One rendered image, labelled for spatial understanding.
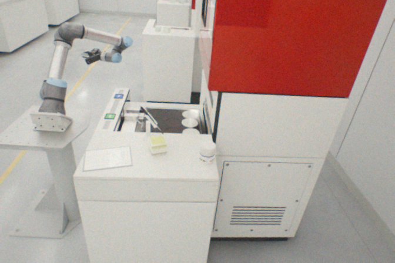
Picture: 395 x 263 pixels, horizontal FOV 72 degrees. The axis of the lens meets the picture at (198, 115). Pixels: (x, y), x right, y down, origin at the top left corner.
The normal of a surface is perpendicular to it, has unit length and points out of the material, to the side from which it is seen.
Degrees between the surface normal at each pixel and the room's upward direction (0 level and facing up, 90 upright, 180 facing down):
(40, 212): 0
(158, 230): 90
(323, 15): 90
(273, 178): 90
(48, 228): 0
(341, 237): 0
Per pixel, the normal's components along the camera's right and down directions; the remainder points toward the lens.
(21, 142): 0.07, -0.86
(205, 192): 0.06, 0.51
